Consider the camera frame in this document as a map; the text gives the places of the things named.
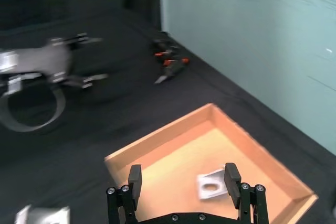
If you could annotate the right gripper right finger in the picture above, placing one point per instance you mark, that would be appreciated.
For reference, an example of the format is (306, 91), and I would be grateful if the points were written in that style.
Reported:
(232, 182)

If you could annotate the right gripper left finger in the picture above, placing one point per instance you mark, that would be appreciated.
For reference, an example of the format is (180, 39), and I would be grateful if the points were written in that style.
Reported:
(134, 179)

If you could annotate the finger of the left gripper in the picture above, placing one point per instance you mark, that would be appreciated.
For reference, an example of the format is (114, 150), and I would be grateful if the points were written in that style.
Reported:
(76, 41)
(78, 81)

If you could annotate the small white plastic piece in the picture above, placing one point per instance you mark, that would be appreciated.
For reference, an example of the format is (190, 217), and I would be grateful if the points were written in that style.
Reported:
(210, 187)

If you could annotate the black table cloth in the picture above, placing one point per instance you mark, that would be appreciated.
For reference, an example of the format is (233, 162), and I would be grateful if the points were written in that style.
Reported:
(105, 134)

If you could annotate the shallow brown cardboard tray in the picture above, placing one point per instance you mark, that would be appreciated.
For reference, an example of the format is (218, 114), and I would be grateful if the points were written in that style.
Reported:
(183, 155)

